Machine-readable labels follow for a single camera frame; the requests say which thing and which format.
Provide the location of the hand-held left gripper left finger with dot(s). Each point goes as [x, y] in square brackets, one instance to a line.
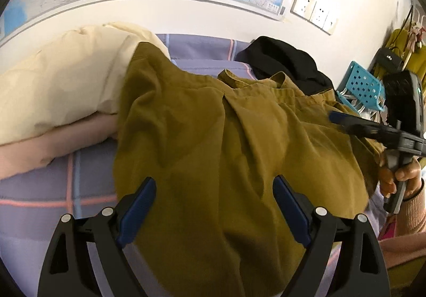
[139, 207]

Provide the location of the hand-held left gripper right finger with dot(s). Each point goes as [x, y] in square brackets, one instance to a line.
[288, 207]

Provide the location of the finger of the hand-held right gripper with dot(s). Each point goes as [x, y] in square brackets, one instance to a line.
[362, 127]

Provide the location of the olive green shirt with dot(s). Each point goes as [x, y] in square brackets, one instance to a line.
[206, 137]

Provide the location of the person's right forearm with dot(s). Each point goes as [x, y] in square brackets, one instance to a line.
[412, 220]

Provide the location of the person's right hand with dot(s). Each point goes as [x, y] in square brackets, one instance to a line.
[412, 173]

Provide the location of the teal perforated plastic basket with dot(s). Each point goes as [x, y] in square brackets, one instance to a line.
[362, 84]

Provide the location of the black garment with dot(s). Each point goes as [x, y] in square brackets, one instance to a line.
[283, 60]

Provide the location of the cream duvet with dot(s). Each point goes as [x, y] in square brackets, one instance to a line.
[66, 84]

